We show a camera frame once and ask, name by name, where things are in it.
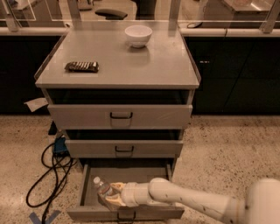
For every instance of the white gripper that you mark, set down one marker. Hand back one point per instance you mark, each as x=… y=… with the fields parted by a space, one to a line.
x=129 y=193

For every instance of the clear plastic water bottle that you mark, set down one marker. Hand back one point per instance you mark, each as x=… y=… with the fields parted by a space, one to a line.
x=104 y=190

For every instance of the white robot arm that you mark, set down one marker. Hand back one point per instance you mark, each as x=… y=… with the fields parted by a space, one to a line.
x=261 y=205

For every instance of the bottom grey drawer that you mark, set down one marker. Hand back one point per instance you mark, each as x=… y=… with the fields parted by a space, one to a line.
x=91 y=209

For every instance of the grey drawer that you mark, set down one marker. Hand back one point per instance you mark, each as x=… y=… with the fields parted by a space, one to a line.
x=91 y=209
x=124 y=148
x=108 y=117

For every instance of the middle grey drawer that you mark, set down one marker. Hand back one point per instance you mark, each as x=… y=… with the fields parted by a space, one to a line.
x=124 y=148

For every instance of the top grey drawer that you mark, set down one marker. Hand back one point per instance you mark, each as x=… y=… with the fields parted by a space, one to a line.
x=108 y=117

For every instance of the grey drawer cabinet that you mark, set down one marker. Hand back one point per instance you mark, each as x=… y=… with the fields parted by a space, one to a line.
x=160 y=73

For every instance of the blue power box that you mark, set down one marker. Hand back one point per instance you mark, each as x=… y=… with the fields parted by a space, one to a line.
x=59 y=147

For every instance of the white paper sheet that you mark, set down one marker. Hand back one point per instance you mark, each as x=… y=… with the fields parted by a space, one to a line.
x=36 y=104

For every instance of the dark striped snack bar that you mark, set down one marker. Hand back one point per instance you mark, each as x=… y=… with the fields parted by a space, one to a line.
x=82 y=67

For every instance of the white ceramic bowl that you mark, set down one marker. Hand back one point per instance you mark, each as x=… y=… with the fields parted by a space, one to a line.
x=138 y=35

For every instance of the black chair armrest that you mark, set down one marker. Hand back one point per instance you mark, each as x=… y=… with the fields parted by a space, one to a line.
x=111 y=14

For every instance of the long white counter rail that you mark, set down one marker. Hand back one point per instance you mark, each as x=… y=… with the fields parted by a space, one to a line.
x=196 y=32

